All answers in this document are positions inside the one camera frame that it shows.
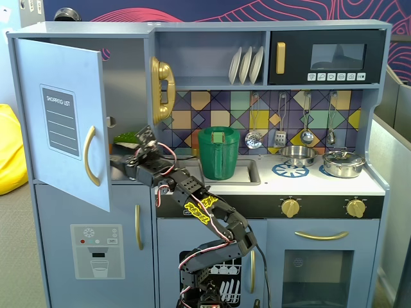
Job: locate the black microwave door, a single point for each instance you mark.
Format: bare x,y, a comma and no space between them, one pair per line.
295,41

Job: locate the grey sink basin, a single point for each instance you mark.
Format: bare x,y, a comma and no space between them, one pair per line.
252,173

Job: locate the blue fridge door with dispenser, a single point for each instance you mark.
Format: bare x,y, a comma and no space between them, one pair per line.
57,208

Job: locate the steel ladle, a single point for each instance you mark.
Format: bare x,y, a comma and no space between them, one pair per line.
306,137

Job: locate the black round helmet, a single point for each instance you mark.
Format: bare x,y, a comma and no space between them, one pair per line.
66,15

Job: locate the steel slotted spatula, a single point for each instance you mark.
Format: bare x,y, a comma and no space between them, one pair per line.
280,138

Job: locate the blue shopping list cabinet door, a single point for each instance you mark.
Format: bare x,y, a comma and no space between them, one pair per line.
64,64

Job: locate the gold stove knob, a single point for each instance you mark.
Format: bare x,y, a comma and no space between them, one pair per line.
290,208
355,208

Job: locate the steel slotted spoon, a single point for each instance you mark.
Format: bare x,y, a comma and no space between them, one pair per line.
253,140

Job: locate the steel pot with lid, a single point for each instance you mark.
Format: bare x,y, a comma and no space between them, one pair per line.
343,163

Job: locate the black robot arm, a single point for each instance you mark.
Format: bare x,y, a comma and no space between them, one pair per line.
192,189

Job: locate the green toy vegetable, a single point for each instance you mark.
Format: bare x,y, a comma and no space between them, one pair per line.
125,138

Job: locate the grey cubicle partition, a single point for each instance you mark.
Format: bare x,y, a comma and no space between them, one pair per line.
395,160

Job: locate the dishwasher door with rack sticker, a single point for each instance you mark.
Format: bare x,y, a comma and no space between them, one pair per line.
170,234

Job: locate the yellow bean bag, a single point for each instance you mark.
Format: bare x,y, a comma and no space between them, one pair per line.
11,154

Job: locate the gold toy telephone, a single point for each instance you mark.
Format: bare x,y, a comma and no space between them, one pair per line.
160,69

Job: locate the blue toy play kitchen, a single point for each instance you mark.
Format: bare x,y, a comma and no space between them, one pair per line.
205,26

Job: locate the steel whisk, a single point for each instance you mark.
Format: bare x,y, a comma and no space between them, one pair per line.
331,136

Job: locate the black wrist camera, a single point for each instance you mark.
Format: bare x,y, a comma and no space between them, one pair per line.
145,136

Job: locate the green plastic pitcher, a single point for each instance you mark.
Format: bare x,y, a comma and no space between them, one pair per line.
218,160

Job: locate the small green block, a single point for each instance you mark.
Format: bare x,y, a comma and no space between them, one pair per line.
218,137

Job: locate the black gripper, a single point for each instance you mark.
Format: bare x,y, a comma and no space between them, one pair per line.
126,163

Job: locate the grey wall box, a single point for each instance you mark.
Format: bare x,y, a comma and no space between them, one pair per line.
30,13

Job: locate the steel saucepan without lid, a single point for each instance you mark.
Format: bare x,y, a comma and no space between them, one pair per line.
298,155

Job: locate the white toy plate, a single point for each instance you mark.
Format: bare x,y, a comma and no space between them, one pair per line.
257,65
245,65
234,65

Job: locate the blue oven door with window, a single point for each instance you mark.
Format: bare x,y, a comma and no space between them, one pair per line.
276,256

